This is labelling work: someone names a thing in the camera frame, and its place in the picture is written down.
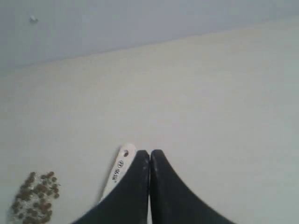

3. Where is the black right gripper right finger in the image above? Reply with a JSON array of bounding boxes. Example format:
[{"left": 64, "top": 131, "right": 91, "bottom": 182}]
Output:
[{"left": 149, "top": 149, "right": 232, "bottom": 224}]

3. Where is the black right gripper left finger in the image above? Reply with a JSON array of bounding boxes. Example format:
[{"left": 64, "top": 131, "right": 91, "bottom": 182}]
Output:
[{"left": 75, "top": 150, "right": 150, "bottom": 224}]

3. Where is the white wide paint brush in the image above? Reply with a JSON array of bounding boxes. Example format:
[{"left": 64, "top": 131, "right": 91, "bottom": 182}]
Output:
[{"left": 100, "top": 143, "right": 136, "bottom": 202}]

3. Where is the pile of white grains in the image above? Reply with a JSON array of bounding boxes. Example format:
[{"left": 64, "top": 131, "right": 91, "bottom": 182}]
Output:
[{"left": 7, "top": 171, "right": 61, "bottom": 224}]

